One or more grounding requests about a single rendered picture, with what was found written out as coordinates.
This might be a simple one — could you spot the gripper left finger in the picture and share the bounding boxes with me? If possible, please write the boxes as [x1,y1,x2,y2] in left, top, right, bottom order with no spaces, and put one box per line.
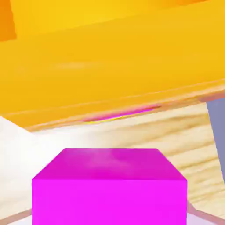
[0,208,33,225]

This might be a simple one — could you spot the small magenta cube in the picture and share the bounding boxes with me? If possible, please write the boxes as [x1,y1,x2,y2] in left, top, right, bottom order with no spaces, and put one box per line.
[31,147,188,225]

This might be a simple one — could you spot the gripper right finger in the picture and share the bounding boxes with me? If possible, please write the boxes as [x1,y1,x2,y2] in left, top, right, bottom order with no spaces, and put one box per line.
[187,201,225,225]

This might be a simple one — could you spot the large yellow box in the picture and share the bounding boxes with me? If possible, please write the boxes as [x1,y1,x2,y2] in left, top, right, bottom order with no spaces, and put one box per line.
[0,0,225,132]

